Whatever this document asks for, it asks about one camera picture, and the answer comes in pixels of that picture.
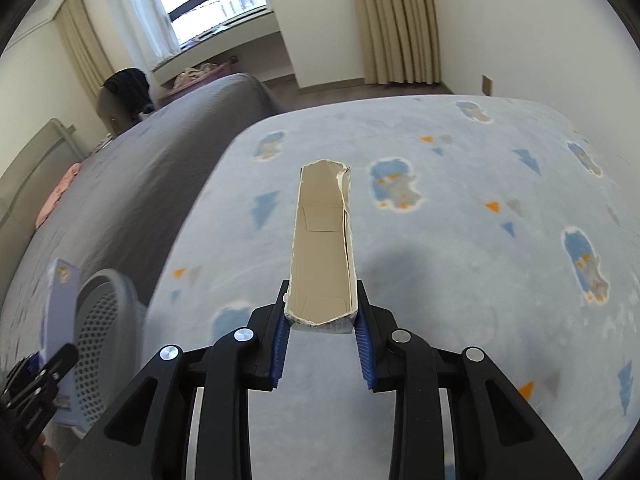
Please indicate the light blue printed blanket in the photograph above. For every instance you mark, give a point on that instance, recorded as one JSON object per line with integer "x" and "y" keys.
{"x": 450, "y": 260}

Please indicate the grey perforated plastic basket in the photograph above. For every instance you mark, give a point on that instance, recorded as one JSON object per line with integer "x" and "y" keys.
{"x": 115, "y": 340}

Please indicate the sheer white curtain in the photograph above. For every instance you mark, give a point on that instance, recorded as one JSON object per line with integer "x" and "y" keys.
{"x": 145, "y": 10}

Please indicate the pink plastic basin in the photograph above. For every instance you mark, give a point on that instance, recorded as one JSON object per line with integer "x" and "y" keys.
{"x": 200, "y": 87}

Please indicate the bed with grey sheet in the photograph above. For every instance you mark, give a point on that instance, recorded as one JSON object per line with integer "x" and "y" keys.
{"x": 125, "y": 185}

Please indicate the white window sill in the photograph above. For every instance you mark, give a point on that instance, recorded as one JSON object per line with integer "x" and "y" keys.
{"x": 250, "y": 40}

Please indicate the pink cloth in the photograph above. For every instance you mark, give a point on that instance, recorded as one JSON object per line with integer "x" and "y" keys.
{"x": 55, "y": 195}

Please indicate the beige bed headboard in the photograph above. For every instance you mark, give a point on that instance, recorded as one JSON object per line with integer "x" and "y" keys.
{"x": 30, "y": 160}

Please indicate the pile of pale clothes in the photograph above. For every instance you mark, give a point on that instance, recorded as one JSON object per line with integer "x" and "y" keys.
{"x": 195, "y": 72}

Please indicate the purple cartoon rabbit box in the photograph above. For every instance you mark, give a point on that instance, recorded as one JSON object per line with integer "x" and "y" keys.
{"x": 62, "y": 305}

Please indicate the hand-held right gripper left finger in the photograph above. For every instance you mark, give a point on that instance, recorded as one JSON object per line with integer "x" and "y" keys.
{"x": 279, "y": 355}

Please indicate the beige curtain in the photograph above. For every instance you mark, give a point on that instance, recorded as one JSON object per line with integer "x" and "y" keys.
{"x": 82, "y": 45}
{"x": 400, "y": 20}

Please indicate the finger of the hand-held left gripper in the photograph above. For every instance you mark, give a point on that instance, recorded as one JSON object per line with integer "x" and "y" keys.
{"x": 17, "y": 377}
{"x": 55, "y": 362}

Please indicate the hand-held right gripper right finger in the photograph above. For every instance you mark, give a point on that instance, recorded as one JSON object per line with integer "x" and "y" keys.
{"x": 365, "y": 355}

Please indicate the torn white paper carton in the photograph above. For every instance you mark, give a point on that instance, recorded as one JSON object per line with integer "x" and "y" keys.
{"x": 320, "y": 260}

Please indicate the black clothing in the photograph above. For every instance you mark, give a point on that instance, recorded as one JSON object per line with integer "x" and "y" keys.
{"x": 130, "y": 90}

